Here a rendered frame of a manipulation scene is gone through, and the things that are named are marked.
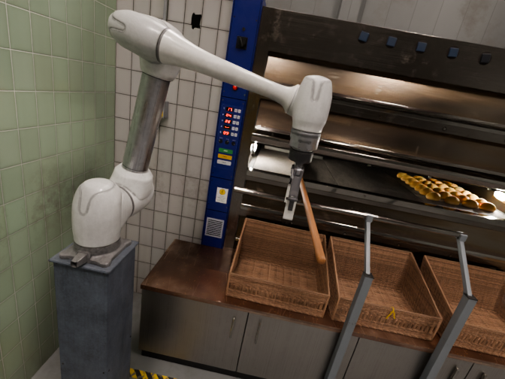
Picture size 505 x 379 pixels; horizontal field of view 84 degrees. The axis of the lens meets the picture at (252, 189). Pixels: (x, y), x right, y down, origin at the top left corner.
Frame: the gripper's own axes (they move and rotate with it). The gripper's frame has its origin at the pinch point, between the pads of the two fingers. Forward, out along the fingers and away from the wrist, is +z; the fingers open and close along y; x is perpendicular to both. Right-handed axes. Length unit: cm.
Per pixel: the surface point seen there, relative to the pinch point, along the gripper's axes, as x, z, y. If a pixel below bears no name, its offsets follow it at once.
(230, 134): -39, -4, -84
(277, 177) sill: -5, 18, -88
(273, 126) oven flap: -14, -14, -86
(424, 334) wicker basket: 88, 73, -40
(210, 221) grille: -44, 57, -82
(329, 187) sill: 29, 18, -89
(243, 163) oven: -28, 13, -87
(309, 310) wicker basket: 26, 72, -37
